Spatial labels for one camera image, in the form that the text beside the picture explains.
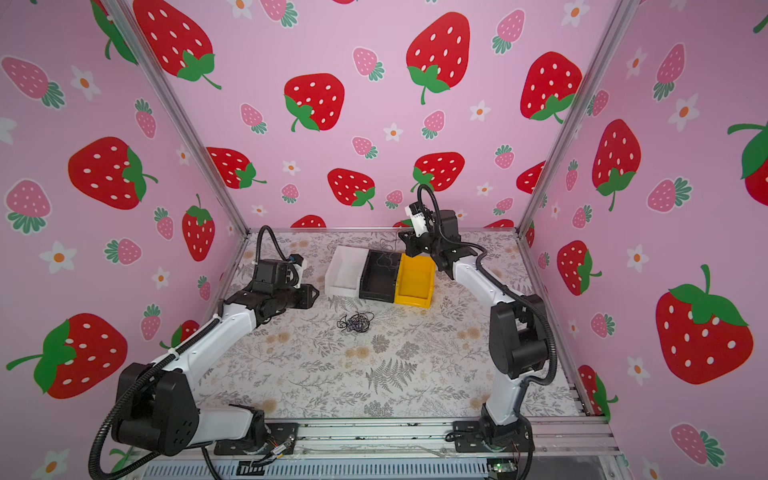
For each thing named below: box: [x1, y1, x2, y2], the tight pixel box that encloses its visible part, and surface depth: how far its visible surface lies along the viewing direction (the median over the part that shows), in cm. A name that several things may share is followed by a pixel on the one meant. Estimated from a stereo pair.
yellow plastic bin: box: [394, 253, 436, 309], surface depth 102 cm
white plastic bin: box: [324, 245, 369, 297], surface depth 108 cm
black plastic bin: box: [359, 249, 402, 303], surface depth 103 cm
